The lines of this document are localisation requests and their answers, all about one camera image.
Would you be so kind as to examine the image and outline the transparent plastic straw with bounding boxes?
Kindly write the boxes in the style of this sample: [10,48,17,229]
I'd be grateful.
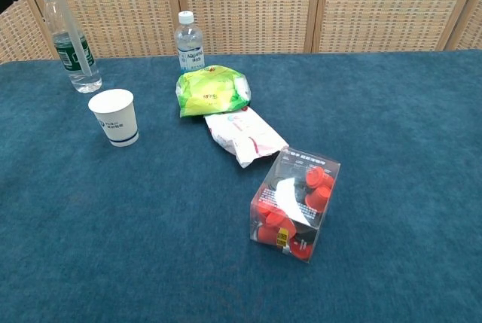
[44,0,93,76]

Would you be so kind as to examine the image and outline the white paper cup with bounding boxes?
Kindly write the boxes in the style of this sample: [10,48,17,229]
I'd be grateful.
[87,88,140,148]

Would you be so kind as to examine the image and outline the woven rattan screen panel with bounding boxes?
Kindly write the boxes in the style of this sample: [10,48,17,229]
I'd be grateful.
[445,0,482,52]
[0,0,54,65]
[32,0,186,59]
[172,0,325,56]
[311,0,482,53]

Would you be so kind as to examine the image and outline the water bottle with green label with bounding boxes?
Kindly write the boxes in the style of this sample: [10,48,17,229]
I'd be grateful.
[37,0,103,94]

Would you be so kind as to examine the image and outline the water bottle with blue label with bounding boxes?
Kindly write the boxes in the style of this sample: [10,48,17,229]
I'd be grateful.
[173,10,206,75]

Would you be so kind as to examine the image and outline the green tissue packet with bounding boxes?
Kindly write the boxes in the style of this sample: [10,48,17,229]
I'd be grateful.
[175,64,252,119]

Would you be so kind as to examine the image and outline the white and pink packet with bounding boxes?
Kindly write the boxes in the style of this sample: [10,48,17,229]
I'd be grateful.
[203,107,291,169]

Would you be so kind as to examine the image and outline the clear box with red cups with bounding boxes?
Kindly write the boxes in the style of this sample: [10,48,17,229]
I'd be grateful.
[249,146,342,264]

